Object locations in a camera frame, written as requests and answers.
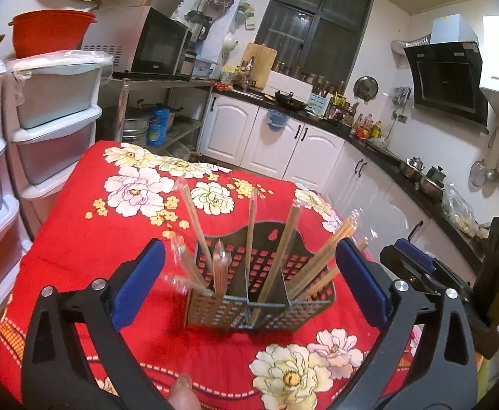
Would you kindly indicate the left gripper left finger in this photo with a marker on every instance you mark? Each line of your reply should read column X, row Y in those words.
column 75, row 356

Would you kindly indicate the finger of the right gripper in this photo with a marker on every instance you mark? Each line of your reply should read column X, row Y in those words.
column 415, row 254

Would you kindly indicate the white kitchen cabinets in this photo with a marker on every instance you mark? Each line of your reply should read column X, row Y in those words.
column 347, row 172

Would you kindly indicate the wooden cutting board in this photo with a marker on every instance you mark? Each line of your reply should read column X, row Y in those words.
column 264, row 58

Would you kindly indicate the black range hood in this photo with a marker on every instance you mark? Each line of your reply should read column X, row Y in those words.
column 446, row 68

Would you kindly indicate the olive plastic utensil basket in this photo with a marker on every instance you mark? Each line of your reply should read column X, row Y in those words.
column 241, row 308

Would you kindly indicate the red floral tablecloth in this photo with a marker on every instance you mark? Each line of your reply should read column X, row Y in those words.
column 120, row 205

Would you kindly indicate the red plastic basin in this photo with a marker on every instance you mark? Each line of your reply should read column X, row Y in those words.
column 49, row 30

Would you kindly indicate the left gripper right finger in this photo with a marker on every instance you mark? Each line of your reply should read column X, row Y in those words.
column 424, row 356

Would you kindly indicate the chopsticks basket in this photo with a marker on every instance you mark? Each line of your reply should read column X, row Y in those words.
column 190, row 279

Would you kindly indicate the operator left hand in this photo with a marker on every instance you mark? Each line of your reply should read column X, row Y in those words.
column 181, row 395

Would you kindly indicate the dark kitchen window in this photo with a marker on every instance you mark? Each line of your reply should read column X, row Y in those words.
column 320, row 37

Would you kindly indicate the hanging pot lid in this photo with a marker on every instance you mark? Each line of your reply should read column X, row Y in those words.
column 366, row 88

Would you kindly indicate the blue canister on shelf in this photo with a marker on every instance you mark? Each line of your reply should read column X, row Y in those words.
column 158, row 125

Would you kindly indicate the silver microwave oven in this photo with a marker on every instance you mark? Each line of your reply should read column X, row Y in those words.
column 143, row 42

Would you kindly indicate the black wok on counter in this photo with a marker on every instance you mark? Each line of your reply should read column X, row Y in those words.
column 288, row 101

